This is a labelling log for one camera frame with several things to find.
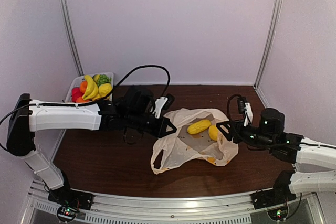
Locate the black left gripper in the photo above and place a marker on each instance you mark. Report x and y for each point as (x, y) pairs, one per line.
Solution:
(159, 131)

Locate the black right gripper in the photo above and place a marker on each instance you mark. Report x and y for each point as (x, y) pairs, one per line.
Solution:
(232, 130)

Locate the cream printed plastic bag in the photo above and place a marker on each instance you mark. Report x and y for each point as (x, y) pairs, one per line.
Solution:
(174, 150)

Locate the large yellow toy lemon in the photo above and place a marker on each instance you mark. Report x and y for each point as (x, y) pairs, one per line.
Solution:
(105, 89)

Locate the green toy grape bunch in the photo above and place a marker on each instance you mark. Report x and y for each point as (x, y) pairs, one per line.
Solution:
(103, 79)

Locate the yellow toy banana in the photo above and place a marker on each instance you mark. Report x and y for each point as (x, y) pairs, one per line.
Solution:
(91, 92)

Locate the orange toy fruit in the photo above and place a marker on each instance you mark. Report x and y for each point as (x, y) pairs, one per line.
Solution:
(83, 87)

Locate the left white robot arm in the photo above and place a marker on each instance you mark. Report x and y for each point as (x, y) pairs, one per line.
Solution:
(30, 116)

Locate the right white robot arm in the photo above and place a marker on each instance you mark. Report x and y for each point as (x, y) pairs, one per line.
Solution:
(314, 160)

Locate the yellow green toy fruit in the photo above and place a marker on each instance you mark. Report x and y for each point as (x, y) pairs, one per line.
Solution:
(96, 77)

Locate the red toy fruit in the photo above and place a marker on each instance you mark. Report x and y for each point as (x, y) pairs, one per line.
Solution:
(75, 94)

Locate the yellow toy mango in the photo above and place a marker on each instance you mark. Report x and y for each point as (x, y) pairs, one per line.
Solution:
(213, 133)

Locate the yellow toy starfruit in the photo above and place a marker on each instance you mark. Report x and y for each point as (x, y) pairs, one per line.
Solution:
(198, 127)

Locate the white perforated plastic basket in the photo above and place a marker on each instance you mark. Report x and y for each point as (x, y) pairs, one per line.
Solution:
(77, 81)

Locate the right round circuit board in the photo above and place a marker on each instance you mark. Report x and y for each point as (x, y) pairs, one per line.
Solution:
(278, 213)

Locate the round circuit board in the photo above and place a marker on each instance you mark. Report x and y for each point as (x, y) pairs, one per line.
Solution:
(66, 214)
(278, 213)

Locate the left round circuit board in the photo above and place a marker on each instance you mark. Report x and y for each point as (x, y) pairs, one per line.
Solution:
(66, 214)

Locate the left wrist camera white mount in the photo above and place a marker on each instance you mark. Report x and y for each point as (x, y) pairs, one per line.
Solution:
(162, 103)

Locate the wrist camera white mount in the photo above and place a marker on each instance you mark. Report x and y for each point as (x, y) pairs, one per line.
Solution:
(162, 103)
(245, 109)

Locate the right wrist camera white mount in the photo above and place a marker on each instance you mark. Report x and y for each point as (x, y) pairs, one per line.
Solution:
(245, 109)

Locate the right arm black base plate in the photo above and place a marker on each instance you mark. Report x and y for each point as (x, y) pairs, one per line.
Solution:
(271, 197)

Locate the aluminium front rail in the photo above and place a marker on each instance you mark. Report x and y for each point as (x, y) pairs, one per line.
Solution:
(236, 208)

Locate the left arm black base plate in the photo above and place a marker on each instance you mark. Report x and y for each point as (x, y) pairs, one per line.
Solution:
(73, 198)

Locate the right aluminium frame post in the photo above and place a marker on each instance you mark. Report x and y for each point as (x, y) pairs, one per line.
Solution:
(269, 41)

